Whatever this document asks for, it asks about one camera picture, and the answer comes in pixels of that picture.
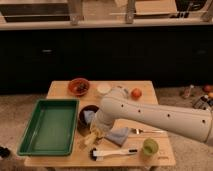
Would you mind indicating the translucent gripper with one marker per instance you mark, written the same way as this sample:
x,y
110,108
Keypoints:
x,y
98,128

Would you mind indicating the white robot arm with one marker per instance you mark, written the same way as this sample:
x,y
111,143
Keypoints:
x,y
196,124

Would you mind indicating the white cup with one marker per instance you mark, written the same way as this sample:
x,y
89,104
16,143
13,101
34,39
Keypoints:
x,y
103,89

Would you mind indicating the green plastic cup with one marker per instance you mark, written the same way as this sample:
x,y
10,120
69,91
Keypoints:
x,y
150,147

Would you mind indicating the grey sponge in bowl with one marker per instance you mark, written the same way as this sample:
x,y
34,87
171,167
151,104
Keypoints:
x,y
88,116

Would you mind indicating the dark brown bowl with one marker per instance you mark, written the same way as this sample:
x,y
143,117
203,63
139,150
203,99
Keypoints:
x,y
84,128

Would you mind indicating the grey folded cloth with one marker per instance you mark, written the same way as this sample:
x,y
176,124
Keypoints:
x,y
118,136

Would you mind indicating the black and white dish brush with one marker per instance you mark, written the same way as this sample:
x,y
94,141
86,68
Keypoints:
x,y
98,155

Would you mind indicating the wooden table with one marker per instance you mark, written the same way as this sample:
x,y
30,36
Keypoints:
x,y
80,157

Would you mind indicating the metal fork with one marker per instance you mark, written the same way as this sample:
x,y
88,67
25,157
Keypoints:
x,y
139,131

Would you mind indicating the green plastic tray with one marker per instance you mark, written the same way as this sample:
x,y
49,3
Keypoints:
x,y
51,128

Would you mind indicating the orange bowl with dark food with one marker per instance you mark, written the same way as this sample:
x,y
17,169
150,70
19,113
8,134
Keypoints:
x,y
78,86

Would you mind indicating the orange fruit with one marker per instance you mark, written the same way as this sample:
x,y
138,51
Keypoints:
x,y
136,93

